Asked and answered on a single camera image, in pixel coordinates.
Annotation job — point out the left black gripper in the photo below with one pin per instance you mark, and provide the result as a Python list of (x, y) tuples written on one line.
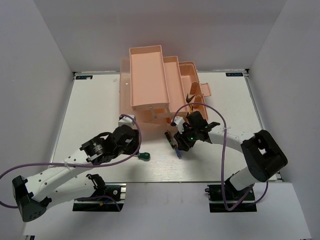
[(134, 142)]

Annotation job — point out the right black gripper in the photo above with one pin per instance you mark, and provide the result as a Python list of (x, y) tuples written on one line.
[(183, 144)]

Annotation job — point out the black green precision screwdriver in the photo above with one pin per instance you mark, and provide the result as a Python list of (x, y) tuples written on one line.
[(168, 137)]

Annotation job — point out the stubby dark green screwdriver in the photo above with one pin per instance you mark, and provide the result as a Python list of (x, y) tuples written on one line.
[(145, 156)]

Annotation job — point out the blue handled small screwdriver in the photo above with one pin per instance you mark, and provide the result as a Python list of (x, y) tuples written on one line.
[(178, 153)]

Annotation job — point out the yellow long nose pliers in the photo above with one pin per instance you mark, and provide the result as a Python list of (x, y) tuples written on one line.
[(189, 99)]

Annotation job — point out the pink plastic toolbox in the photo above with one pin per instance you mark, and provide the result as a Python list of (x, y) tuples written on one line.
[(153, 87)]

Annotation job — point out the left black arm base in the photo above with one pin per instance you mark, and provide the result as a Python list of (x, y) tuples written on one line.
[(112, 199)]

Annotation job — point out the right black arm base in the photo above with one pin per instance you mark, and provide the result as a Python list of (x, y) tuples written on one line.
[(216, 204)]

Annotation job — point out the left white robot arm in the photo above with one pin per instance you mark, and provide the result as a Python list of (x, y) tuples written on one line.
[(70, 180)]

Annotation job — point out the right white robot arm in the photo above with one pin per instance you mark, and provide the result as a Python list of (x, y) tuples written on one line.
[(263, 156)]

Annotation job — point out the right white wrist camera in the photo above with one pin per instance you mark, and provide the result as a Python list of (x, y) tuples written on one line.
[(178, 122)]

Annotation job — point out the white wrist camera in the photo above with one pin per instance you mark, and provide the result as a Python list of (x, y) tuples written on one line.
[(178, 122), (127, 120)]

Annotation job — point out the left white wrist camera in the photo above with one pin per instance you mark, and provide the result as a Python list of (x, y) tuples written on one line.
[(127, 120)]

